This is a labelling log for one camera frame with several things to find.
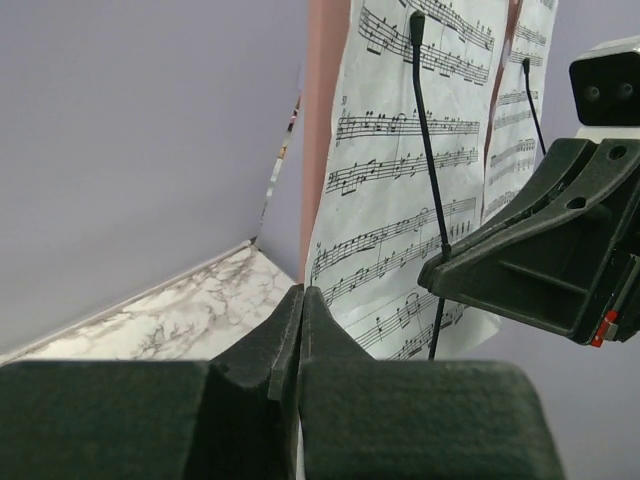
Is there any sheet music page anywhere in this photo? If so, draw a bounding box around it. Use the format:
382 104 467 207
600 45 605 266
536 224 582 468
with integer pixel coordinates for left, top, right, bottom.
482 0 558 223
306 1 509 359

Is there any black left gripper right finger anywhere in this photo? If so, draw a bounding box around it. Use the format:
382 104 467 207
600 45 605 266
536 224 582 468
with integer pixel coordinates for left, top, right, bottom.
298 287 565 479

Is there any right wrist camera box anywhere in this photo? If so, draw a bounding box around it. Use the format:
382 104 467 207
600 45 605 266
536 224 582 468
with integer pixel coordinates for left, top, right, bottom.
569 36 640 142

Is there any pink tripod music stand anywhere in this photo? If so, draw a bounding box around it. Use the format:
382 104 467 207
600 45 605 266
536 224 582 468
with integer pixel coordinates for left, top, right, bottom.
299 0 549 361

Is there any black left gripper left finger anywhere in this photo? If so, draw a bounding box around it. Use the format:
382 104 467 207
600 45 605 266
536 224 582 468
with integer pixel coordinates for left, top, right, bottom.
1 285 304 479

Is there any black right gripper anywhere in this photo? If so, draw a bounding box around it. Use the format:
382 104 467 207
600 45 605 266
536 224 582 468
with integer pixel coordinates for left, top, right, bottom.
417 138 639 347

